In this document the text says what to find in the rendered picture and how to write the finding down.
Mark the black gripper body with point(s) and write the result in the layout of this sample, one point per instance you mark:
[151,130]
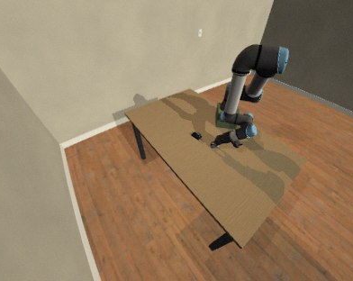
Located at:
[227,137]

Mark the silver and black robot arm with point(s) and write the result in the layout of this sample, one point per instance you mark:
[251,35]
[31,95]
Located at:
[269,60]

